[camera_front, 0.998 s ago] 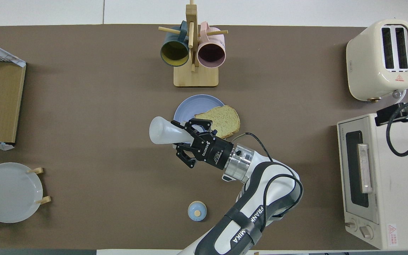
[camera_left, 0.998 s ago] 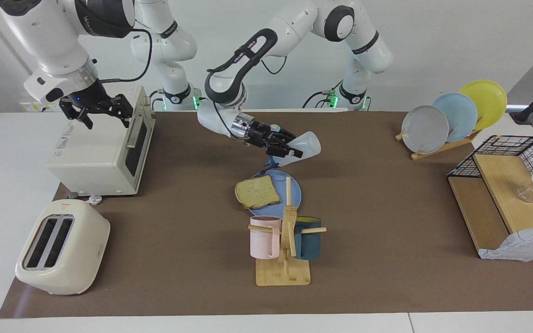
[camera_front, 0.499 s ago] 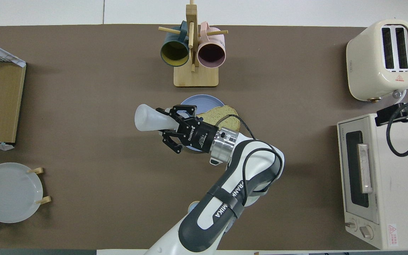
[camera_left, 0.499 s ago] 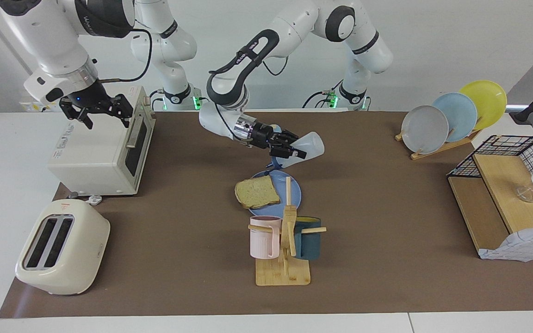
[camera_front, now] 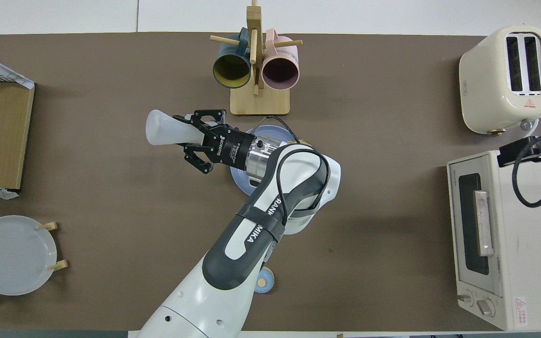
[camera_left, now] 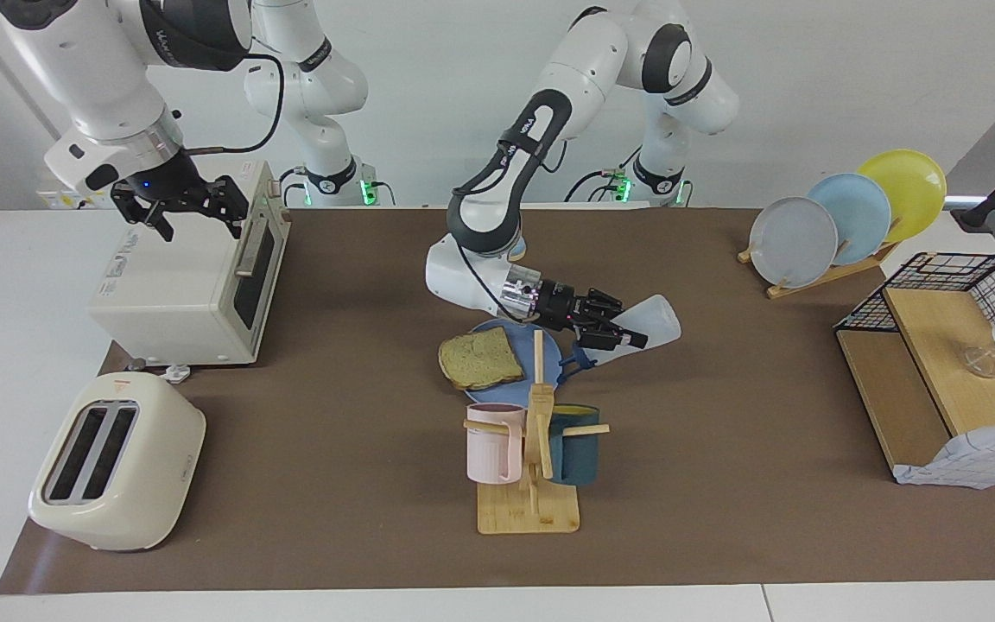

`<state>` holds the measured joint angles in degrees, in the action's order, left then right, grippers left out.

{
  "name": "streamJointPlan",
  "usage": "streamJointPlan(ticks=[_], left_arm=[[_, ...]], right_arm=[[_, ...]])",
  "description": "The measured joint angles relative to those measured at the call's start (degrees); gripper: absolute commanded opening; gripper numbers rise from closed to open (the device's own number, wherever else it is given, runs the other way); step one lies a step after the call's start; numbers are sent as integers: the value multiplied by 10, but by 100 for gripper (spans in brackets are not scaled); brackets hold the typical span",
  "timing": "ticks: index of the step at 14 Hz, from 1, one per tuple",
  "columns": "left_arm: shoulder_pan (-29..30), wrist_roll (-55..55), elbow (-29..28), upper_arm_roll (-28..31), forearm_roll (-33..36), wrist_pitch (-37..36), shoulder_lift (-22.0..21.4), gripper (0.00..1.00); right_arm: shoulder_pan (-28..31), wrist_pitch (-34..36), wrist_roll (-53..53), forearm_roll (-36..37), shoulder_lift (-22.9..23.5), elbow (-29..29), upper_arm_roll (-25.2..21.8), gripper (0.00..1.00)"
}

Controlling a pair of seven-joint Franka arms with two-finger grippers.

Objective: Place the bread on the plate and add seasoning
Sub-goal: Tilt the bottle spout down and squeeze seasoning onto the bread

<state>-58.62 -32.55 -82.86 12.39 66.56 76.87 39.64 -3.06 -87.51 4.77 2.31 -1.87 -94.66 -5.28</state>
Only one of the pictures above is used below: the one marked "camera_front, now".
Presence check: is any blue round plate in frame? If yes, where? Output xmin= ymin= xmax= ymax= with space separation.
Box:
xmin=231 ymin=124 xmax=299 ymax=196

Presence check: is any brown table mat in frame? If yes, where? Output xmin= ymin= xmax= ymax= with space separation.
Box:
xmin=0 ymin=32 xmax=541 ymax=333

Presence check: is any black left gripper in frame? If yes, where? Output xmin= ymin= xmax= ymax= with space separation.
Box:
xmin=173 ymin=109 xmax=256 ymax=175

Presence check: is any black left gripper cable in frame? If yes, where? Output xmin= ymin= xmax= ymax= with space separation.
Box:
xmin=268 ymin=116 xmax=331 ymax=213

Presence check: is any pink ribbed mug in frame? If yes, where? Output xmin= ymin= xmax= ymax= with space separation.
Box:
xmin=261 ymin=28 xmax=300 ymax=91

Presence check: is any wooden two-level shelf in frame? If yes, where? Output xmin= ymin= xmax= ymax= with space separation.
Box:
xmin=0 ymin=61 xmax=35 ymax=191

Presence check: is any white toaster oven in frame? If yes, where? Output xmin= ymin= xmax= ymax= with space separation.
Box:
xmin=447 ymin=149 xmax=541 ymax=331

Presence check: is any small blue bell wooden knob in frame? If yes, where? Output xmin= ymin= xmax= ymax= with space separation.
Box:
xmin=254 ymin=267 xmax=275 ymax=294

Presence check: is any wooden plate rack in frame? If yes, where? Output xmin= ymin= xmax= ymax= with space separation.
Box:
xmin=0 ymin=222 xmax=69 ymax=295

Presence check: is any wooden mug tree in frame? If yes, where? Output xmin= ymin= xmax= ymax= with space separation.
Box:
xmin=210 ymin=0 xmax=303 ymax=116

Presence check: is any teal mug yellow inside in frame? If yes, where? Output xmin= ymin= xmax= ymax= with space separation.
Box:
xmin=212 ymin=27 xmax=252 ymax=89

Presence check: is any cream two-slot toaster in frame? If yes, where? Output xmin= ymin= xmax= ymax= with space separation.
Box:
xmin=459 ymin=26 xmax=541 ymax=135

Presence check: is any translucent bottle with blue cap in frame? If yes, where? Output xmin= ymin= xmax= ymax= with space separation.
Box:
xmin=146 ymin=109 xmax=219 ymax=146

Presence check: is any pale grey plate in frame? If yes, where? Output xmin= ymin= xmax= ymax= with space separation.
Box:
xmin=0 ymin=215 xmax=58 ymax=296

